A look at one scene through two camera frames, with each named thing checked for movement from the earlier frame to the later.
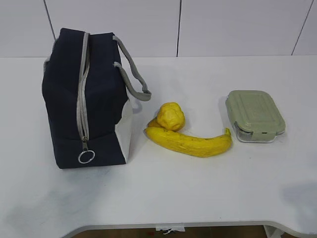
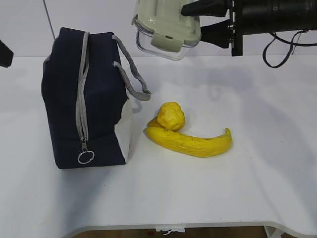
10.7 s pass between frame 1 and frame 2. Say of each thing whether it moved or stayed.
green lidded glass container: moved
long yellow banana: stayed
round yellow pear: stayed
